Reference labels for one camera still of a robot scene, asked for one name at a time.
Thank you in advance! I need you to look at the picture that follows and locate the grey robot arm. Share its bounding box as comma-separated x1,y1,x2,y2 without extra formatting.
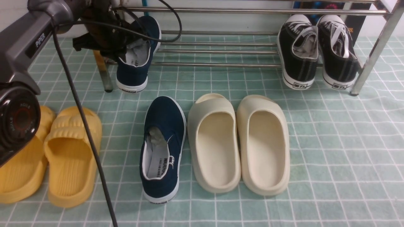
0,0,146,165

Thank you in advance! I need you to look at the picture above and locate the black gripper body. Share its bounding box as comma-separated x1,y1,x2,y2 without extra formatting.
73,0,148,61

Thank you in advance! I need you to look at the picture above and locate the green checkered floor cloth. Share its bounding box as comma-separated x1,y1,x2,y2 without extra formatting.
0,35,404,227

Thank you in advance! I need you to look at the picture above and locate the chrome metal shoe rack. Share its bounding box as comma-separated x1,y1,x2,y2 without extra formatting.
93,0,404,96

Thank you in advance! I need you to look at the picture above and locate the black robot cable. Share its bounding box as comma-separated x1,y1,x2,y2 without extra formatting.
50,0,182,227

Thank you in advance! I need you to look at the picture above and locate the black canvas sneaker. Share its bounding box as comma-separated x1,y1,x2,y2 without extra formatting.
277,15,319,90
317,15,360,90

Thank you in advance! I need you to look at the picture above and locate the left yellow rubber slipper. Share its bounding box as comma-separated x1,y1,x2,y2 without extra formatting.
0,105,56,204

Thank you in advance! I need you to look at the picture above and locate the left cream foam slipper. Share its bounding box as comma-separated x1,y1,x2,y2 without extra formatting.
187,93,241,193

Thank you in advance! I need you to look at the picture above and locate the right cream foam slipper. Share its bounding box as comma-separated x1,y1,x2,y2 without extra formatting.
236,95,290,196

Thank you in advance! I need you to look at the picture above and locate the cream foam slipper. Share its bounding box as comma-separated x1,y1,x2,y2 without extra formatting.
236,95,290,196
187,93,241,193

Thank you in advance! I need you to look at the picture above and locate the right yellow rubber slipper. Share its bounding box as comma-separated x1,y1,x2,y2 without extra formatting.
44,106,97,208

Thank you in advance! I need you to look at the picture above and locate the dark box behind rack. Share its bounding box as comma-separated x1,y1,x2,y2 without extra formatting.
293,1,372,45

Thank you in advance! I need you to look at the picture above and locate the navy canvas sneaker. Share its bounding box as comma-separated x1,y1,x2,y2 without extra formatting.
116,15,162,93
140,96,187,204

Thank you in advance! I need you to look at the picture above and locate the left black canvas sneaker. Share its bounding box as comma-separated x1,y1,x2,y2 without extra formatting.
277,15,319,90

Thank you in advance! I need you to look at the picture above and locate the right black canvas sneaker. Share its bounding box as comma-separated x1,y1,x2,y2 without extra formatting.
317,15,360,90

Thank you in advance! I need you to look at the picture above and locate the yellow rubber slipper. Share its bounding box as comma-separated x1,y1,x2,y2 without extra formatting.
0,105,56,204
44,106,97,208

